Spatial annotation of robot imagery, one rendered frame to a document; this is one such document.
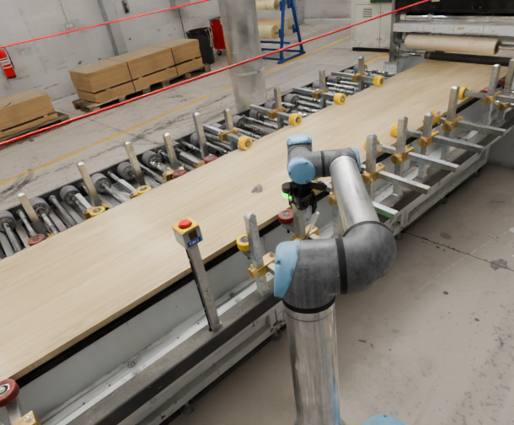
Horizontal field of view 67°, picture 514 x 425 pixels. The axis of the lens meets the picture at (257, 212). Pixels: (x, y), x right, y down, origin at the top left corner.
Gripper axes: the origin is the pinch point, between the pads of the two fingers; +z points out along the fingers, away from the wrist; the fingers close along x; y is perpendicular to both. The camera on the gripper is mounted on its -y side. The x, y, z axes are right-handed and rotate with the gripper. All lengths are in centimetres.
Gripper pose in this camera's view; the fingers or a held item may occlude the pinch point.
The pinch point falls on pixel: (308, 217)
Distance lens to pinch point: 160.2
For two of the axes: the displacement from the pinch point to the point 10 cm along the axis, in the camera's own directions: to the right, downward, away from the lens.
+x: 6.3, 3.6, -6.9
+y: -7.6, 4.5, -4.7
